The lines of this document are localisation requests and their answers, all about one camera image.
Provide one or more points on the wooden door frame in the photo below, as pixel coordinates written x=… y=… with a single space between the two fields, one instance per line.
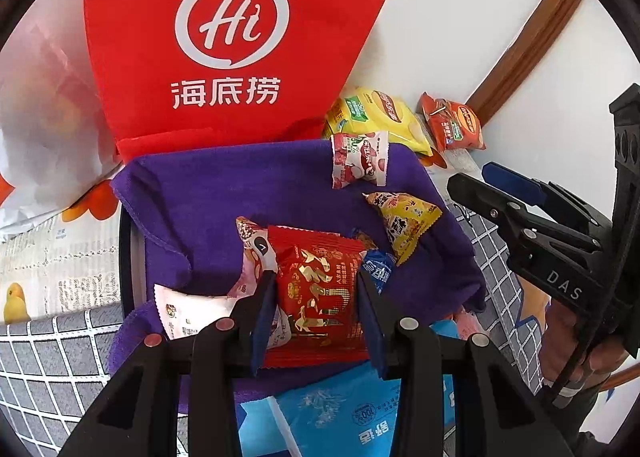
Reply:
x=535 y=37

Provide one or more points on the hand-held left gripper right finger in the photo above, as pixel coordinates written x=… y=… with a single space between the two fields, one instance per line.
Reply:
x=372 y=337

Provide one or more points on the yellow triangular snack packet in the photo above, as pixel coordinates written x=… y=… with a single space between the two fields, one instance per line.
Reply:
x=405 y=222

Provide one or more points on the white snack packet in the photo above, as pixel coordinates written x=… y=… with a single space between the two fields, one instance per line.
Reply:
x=195 y=307

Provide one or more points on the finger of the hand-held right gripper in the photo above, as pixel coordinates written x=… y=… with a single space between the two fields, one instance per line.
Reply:
x=510 y=182
x=482 y=202

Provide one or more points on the grey grid pattern cloth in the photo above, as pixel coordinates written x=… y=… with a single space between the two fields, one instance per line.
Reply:
x=40 y=372

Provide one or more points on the person's right hand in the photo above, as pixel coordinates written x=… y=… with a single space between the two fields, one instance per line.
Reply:
x=560 y=342

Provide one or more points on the red chip bag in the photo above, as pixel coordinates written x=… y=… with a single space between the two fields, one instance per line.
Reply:
x=457 y=127

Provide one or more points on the yellow chip bag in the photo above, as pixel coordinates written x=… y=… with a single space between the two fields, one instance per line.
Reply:
x=400 y=124

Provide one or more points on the pink panda snack packet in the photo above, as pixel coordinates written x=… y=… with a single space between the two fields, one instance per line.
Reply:
x=255 y=242

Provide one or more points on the red tote bag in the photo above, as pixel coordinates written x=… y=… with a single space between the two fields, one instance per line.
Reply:
x=310 y=12

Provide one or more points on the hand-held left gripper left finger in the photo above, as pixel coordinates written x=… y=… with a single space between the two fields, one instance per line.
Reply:
x=261 y=332

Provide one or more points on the blue snack packet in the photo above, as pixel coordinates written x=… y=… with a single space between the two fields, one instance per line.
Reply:
x=380 y=269

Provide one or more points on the red gold snack packet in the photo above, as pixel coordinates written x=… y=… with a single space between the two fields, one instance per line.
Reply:
x=315 y=287

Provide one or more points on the blue tissue pack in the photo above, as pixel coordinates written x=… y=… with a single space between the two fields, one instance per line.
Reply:
x=320 y=412

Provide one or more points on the red white candy packet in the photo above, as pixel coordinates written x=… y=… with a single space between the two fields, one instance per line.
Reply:
x=357 y=159

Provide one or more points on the purple towel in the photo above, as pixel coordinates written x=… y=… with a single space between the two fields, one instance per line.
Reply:
x=200 y=187

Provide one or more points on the fruit print tablecloth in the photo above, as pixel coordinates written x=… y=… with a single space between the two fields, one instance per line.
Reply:
x=60 y=262

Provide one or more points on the white plastic bag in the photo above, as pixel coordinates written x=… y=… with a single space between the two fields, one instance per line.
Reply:
x=45 y=112

